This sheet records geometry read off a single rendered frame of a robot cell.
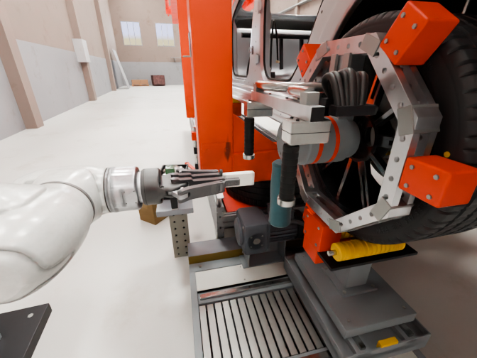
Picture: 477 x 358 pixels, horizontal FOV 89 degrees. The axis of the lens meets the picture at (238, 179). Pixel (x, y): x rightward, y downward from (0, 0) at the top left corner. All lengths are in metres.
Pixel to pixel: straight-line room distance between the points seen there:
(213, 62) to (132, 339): 1.21
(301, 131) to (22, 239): 0.46
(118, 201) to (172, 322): 0.89
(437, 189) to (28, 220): 0.62
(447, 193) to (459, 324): 1.11
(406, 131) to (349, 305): 0.73
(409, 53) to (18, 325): 1.30
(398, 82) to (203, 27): 0.73
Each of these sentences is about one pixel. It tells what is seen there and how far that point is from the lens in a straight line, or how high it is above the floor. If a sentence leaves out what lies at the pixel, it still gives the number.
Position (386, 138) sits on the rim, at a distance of 0.78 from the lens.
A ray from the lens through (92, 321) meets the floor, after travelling 1.44.
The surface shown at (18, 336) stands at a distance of 1.11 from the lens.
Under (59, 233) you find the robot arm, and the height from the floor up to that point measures 0.86.
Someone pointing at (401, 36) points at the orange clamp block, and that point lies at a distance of 0.63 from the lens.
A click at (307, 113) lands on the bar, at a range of 0.51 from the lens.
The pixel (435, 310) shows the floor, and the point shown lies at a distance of 1.61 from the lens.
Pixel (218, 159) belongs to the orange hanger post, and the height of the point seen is 0.66.
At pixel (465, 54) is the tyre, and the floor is 1.07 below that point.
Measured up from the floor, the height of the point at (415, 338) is 0.17.
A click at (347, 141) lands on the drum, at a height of 0.86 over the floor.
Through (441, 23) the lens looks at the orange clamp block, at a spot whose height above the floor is 1.12.
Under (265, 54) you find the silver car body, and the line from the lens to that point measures 1.99.
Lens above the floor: 1.04
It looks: 24 degrees down
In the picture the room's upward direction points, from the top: straight up
